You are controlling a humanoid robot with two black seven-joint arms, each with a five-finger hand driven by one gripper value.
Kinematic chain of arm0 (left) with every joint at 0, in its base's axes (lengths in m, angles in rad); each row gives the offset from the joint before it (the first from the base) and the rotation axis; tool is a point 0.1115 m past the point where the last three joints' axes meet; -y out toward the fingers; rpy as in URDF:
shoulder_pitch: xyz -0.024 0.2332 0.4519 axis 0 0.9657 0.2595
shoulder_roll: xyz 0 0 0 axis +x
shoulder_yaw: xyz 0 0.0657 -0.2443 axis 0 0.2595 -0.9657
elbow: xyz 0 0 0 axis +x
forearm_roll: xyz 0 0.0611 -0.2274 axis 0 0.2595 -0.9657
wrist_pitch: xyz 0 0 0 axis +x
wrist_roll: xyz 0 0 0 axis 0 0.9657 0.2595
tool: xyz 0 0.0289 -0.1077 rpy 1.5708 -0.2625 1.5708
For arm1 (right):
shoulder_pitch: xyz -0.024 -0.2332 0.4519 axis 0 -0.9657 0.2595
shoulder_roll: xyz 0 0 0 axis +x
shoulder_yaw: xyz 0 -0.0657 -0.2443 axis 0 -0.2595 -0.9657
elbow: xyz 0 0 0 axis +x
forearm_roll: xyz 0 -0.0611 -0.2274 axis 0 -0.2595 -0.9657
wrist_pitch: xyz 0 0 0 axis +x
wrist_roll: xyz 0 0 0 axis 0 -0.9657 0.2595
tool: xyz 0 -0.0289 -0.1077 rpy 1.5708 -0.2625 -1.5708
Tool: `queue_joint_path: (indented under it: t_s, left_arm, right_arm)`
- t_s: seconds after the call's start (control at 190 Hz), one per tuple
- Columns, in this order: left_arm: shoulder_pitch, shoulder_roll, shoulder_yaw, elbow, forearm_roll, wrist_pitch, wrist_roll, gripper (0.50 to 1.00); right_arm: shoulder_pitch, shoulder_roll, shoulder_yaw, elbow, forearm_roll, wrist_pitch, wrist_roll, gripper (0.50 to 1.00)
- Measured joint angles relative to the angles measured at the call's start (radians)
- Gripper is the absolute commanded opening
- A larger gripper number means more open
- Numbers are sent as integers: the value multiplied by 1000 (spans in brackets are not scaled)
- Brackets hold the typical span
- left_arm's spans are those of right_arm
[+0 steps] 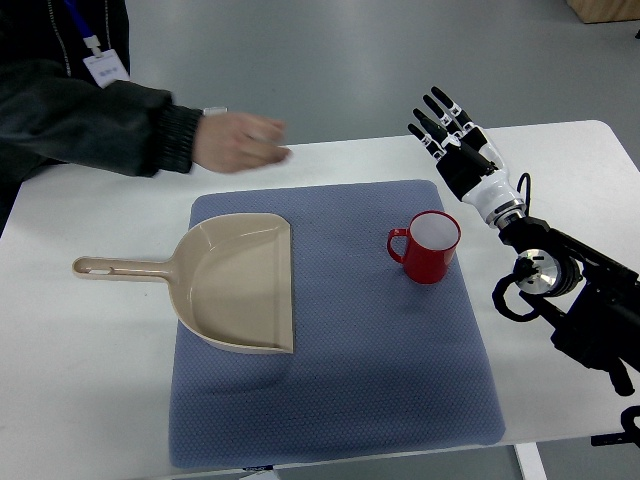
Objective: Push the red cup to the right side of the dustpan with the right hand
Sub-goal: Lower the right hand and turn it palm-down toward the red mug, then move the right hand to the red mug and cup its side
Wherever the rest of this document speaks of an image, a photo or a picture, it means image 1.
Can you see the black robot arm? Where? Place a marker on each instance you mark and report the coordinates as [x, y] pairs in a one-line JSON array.
[[590, 300]]

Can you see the black jacket sleeve forearm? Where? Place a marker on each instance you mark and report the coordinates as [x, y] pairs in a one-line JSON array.
[[124, 128]]

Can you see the red cup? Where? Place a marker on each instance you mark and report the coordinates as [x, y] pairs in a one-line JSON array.
[[426, 247]]

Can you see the person's bare hand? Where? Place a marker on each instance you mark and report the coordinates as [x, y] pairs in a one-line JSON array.
[[233, 142]]

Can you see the white table leg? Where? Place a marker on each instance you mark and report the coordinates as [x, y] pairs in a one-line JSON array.
[[530, 462]]

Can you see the beige plastic dustpan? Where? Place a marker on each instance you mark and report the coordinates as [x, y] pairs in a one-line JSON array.
[[230, 281]]

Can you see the white id badge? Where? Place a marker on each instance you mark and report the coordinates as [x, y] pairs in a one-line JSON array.
[[106, 68]]

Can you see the wooden box corner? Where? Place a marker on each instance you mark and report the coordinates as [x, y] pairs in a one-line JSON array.
[[605, 11]]

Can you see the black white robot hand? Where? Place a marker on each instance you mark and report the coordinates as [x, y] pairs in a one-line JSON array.
[[467, 160]]

